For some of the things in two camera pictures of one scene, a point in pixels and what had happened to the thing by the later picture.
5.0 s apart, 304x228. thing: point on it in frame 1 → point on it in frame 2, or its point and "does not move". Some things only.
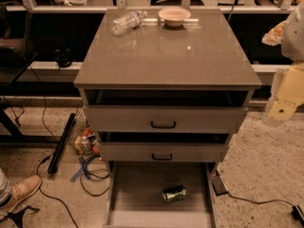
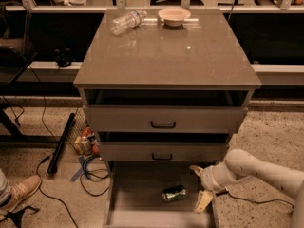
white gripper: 294,38 → 207,179
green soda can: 174,194 does not move
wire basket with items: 82,137 does not move
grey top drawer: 166,110 does not move
